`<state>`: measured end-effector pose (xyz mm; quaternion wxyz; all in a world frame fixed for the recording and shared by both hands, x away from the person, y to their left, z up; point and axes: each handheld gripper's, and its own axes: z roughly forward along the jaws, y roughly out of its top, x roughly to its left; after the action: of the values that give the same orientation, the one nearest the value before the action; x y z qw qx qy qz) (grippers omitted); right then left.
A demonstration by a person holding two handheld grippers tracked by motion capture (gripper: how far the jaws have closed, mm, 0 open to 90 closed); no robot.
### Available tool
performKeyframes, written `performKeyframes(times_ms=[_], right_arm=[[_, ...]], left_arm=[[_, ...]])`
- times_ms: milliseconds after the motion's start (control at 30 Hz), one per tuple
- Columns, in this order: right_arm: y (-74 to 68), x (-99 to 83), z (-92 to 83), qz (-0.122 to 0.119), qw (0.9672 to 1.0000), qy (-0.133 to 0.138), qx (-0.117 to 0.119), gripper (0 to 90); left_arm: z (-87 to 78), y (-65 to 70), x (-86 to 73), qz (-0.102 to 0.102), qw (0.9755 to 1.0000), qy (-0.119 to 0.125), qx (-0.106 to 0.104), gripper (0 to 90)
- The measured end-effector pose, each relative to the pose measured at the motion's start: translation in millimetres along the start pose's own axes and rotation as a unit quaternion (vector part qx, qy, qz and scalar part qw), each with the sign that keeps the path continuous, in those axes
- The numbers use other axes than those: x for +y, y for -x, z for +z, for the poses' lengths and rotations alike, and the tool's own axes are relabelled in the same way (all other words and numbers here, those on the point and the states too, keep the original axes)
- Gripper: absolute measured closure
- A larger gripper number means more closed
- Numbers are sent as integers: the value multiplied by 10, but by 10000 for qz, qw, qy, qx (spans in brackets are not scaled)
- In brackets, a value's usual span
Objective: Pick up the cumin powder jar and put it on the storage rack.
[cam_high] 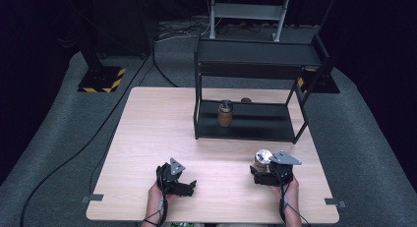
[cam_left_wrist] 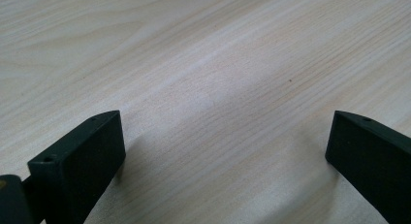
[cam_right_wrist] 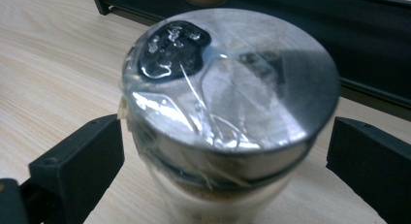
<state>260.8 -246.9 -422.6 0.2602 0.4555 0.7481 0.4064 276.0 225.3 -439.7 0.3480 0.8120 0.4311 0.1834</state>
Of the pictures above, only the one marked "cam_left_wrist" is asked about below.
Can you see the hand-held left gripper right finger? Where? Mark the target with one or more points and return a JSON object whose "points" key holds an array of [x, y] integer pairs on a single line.
{"points": [[371, 153]]}

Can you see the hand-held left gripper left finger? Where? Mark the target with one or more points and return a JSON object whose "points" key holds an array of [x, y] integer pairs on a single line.
{"points": [[76, 172]]}

